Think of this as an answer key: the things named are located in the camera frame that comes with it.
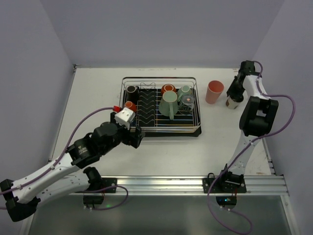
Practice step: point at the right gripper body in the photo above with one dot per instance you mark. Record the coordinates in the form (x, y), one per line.
(235, 97)

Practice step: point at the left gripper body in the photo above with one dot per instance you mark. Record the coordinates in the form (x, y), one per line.
(135, 138)

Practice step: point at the white brown steel tumbler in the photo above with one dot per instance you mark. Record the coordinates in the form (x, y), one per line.
(231, 104)

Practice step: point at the pink plastic cup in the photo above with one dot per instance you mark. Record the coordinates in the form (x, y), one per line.
(214, 90)

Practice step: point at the tall green mug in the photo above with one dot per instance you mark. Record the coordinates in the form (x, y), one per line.
(168, 105)

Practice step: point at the small green mug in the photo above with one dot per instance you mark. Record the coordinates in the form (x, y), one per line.
(184, 90)

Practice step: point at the clear plastic glass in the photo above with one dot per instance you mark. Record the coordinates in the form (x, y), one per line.
(186, 104)

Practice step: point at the orange floral bowl cup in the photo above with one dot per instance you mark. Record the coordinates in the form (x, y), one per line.
(167, 87)

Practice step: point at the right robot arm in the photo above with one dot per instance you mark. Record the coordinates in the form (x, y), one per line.
(256, 121)

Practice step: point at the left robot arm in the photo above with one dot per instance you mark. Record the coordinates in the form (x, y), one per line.
(71, 171)

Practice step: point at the small orange cup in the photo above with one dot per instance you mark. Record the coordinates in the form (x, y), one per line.
(131, 106)

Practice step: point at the black drip tray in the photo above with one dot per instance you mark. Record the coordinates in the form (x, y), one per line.
(154, 124)

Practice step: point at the black tall cup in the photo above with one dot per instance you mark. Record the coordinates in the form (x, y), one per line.
(132, 93)

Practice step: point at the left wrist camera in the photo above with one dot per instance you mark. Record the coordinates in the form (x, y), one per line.
(125, 117)

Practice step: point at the aluminium mounting rail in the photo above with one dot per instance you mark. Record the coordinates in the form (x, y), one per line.
(192, 185)

